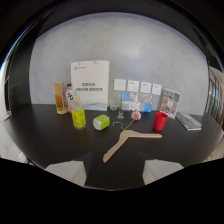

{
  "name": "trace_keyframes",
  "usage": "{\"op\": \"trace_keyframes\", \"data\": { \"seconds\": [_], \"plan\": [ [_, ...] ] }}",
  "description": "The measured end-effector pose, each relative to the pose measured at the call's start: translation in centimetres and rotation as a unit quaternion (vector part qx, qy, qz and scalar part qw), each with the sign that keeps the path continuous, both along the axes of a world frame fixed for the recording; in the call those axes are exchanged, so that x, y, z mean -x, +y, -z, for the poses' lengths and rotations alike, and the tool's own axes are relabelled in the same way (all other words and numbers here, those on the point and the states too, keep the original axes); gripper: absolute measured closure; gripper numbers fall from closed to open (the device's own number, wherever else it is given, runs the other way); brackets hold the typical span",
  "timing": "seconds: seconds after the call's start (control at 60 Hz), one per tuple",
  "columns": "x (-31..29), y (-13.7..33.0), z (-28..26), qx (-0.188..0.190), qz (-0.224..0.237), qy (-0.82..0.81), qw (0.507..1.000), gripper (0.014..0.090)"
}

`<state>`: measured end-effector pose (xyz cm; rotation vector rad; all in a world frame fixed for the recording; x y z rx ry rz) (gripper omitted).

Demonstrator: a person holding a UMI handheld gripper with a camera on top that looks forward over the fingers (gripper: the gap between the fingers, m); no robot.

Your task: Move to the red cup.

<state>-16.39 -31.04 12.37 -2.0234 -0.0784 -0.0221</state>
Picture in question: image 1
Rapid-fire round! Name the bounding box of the pale blue flat packet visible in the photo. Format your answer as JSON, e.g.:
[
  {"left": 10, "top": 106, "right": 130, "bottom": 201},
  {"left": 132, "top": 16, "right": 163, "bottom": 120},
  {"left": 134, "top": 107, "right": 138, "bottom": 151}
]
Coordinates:
[{"left": 83, "top": 102, "right": 109, "bottom": 112}]

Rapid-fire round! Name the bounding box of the pink artificial flower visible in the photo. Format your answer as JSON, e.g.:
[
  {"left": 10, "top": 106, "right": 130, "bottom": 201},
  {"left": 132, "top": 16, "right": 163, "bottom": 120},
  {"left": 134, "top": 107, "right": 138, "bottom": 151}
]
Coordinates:
[{"left": 122, "top": 110, "right": 142, "bottom": 131}]

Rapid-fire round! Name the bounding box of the white paper bag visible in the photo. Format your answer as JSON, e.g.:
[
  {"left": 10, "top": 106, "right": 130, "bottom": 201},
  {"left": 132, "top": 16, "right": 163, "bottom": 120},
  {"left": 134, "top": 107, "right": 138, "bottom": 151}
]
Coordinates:
[{"left": 70, "top": 59, "right": 111, "bottom": 107}]

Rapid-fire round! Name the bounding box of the amber box with clear window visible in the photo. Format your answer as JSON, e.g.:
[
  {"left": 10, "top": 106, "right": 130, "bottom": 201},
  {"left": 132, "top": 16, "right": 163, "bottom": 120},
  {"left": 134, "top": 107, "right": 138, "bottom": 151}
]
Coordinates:
[{"left": 53, "top": 81, "right": 69, "bottom": 115}]

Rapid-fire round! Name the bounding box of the green and white tape dispenser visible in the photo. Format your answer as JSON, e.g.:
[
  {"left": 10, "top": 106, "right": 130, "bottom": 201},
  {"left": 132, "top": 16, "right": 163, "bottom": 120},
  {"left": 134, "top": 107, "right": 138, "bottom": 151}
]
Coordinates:
[{"left": 92, "top": 114, "right": 111, "bottom": 131}]

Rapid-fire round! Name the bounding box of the white wall socket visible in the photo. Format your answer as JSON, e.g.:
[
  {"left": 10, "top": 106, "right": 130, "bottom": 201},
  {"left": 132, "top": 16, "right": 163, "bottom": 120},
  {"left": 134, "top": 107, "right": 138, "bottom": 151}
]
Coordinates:
[
  {"left": 139, "top": 81, "right": 152, "bottom": 95},
  {"left": 126, "top": 79, "right": 140, "bottom": 93},
  {"left": 151, "top": 83, "right": 163, "bottom": 96},
  {"left": 113, "top": 78, "right": 128, "bottom": 92}
]

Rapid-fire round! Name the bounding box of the blue and white box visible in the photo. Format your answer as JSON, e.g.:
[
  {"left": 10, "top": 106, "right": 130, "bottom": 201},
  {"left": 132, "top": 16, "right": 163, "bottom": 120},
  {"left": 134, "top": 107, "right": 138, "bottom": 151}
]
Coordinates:
[{"left": 120, "top": 91, "right": 154, "bottom": 113}]

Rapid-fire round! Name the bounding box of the colourful printed brochure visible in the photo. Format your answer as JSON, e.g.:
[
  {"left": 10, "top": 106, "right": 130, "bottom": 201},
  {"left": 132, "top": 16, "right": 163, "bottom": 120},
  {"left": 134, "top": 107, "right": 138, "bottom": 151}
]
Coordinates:
[{"left": 159, "top": 87, "right": 182, "bottom": 120}]

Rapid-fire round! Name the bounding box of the pink label drink bottle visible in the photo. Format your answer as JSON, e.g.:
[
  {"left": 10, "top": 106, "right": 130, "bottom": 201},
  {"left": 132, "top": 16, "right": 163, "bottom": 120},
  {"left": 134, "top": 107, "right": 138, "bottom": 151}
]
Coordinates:
[{"left": 65, "top": 83, "right": 76, "bottom": 114}]

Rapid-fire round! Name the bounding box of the small clear glass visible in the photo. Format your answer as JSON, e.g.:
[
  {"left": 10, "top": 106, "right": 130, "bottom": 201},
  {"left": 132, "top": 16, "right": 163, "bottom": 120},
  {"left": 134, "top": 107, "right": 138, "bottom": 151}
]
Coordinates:
[{"left": 116, "top": 94, "right": 125, "bottom": 121}]

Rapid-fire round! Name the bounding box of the red plastic cup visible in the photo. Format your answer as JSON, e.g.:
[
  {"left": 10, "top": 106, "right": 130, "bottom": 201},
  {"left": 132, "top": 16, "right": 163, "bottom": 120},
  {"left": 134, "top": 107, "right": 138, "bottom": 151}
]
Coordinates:
[{"left": 153, "top": 111, "right": 169, "bottom": 132}]

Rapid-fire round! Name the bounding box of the wooden clothes hanger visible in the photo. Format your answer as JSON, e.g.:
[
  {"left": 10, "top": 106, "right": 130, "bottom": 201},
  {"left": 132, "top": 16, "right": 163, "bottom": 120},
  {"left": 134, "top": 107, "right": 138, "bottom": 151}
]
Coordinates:
[{"left": 102, "top": 121, "right": 163, "bottom": 164}]

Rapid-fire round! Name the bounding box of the yellow green drink bottle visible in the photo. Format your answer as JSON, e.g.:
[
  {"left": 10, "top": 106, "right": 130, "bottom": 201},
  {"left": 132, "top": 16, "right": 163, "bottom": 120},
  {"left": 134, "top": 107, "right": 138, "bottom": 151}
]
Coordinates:
[{"left": 71, "top": 94, "right": 87, "bottom": 131}]

